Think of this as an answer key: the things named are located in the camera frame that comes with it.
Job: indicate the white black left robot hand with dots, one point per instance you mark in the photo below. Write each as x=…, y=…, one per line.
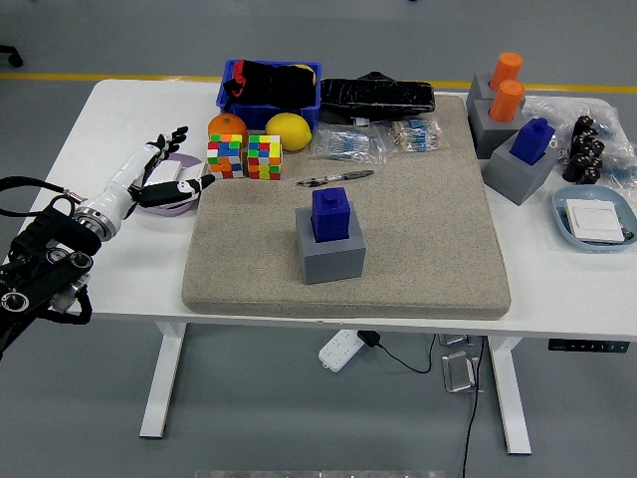
x=122, y=186

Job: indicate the blue square seal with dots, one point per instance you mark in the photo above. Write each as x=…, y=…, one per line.
x=531, y=142
x=331, y=216

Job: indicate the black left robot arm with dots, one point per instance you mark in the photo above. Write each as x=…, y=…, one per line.
x=45, y=234

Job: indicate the grey cube seal holder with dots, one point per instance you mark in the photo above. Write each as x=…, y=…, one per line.
x=333, y=261
x=517, y=181
x=490, y=137
x=479, y=87

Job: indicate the orange cylinder seal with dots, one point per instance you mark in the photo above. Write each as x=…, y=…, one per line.
x=506, y=67
x=506, y=102

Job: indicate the purple tray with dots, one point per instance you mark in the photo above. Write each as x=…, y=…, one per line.
x=186, y=159

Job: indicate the colourful puzzle cube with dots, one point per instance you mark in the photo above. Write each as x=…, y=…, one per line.
x=265, y=157
x=225, y=157

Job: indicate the orange fruit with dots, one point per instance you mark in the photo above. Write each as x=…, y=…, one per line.
x=226, y=124

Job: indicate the blue plastic bin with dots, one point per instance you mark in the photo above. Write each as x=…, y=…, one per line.
x=259, y=115

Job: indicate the black chair base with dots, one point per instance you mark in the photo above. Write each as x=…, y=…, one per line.
x=15, y=60

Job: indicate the yellow lemon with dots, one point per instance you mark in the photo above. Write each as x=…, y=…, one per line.
x=288, y=130

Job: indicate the black cloth with red trim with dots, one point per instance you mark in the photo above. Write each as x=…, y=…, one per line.
x=278, y=82

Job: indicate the white table leg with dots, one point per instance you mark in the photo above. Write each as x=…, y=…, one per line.
x=161, y=378
x=512, y=398

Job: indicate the yellow round object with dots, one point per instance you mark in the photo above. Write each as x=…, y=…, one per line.
x=312, y=74

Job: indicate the black silver pen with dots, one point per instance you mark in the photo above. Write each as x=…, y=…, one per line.
x=348, y=175

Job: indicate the clear bag of blue resistors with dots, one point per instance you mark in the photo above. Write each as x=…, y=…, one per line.
x=348, y=142

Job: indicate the black plastic wrapped package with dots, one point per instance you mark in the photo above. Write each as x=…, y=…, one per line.
x=378, y=97

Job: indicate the white power strip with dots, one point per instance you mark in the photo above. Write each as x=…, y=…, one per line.
x=341, y=351

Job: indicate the black power adapter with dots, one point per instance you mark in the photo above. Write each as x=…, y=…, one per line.
x=369, y=338

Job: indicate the clear bag of tan resistors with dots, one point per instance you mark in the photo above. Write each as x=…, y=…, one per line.
x=415, y=134

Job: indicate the grey-brown mat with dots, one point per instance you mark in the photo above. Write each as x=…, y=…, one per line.
x=423, y=239

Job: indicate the clear plastic bag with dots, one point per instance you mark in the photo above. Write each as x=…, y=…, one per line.
x=552, y=109

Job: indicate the light blue tray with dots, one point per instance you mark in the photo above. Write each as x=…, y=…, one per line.
x=560, y=201

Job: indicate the black table control panel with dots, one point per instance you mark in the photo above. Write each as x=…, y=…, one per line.
x=587, y=346

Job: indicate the clear bag of blue parts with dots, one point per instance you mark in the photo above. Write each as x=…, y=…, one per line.
x=622, y=159

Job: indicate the green circuit board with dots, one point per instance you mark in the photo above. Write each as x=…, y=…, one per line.
x=629, y=233

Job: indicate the white wall socket panel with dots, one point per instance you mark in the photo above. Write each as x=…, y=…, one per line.
x=166, y=174

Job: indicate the white switch panel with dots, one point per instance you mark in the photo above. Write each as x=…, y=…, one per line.
x=195, y=171
x=594, y=221

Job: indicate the metal bracket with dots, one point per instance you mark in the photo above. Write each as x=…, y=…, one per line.
x=455, y=340
x=459, y=373

